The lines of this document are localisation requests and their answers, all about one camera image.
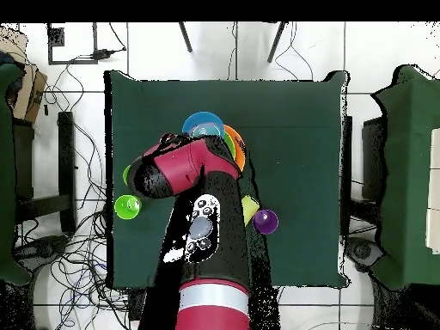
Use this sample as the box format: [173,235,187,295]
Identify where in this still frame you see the dark green table cloth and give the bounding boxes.
[104,70,350,289]

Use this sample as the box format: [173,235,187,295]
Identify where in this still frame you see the brown cardboard box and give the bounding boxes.
[0,27,48,124]

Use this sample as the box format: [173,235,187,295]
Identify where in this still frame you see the black tripod leg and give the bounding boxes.
[266,21,288,64]
[178,21,193,53]

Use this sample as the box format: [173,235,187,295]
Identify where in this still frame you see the green-clothed side table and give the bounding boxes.
[0,63,34,285]
[370,64,440,290]

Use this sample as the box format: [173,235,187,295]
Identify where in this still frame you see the purple plastic cup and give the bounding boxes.
[253,209,280,235]

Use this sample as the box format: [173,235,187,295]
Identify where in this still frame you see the black power adapter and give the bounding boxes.
[92,48,126,60]

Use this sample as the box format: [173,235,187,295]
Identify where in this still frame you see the yellow plastic cup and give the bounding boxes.
[241,194,261,227]

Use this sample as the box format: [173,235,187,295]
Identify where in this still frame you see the black stand base with knob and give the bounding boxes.
[15,235,70,266]

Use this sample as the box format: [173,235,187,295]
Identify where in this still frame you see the large orange plastic bowl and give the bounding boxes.
[223,124,248,173]

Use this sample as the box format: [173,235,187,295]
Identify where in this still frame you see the white boxes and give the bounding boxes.
[425,127,440,254]

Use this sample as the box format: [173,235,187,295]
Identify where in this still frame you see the black square floor frame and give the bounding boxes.
[46,22,99,65]

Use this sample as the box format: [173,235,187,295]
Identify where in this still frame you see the translucent blue plastic bowl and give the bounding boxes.
[181,111,226,139]

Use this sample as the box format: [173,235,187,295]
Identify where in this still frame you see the black bench frame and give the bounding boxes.
[13,111,77,235]

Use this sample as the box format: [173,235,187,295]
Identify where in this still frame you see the black power strip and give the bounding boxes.
[128,288,144,321]

